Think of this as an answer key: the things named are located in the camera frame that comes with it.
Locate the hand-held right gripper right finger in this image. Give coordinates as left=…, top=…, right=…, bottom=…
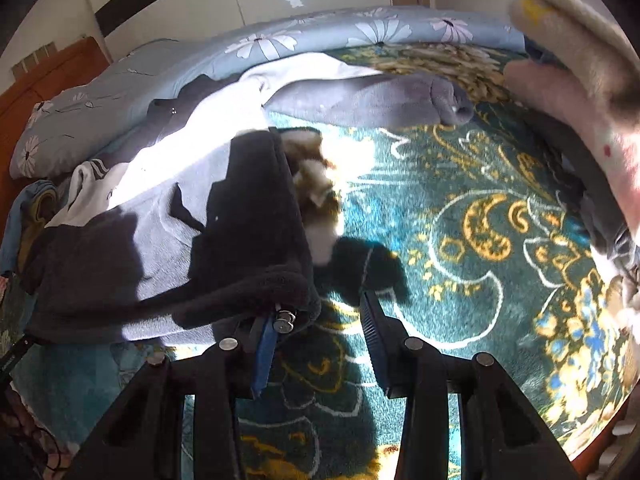
left=359, top=291, right=583, bottom=480

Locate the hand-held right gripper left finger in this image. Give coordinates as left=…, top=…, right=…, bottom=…
left=65, top=310, right=298, bottom=480

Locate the grey fleece-lined garment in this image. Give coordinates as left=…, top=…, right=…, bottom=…
left=22, top=72, right=473, bottom=346

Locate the teal patterned blanket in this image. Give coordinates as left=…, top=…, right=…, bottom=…
left=10, top=45, right=636, bottom=480

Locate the blue and yellow cloth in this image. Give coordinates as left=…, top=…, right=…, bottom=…
left=0, top=180, right=58, bottom=273

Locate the white printed cloth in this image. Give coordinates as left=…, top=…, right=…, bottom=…
left=47, top=159, right=133, bottom=228

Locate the dark grey cloth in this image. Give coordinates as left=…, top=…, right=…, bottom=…
left=525, top=110, right=640, bottom=271

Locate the white garment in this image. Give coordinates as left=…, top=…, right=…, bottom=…
left=240, top=54, right=383, bottom=111

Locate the wooden headboard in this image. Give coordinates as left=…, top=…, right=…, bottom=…
left=0, top=37, right=111, bottom=181

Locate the pink fleece cloth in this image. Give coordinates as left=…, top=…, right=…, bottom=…
left=504, top=60, right=640, bottom=241

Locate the blue floral quilt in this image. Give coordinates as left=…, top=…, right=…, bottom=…
left=10, top=5, right=526, bottom=181

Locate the cream fleece cloth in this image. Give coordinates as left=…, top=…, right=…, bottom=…
left=507, top=0, right=640, bottom=121

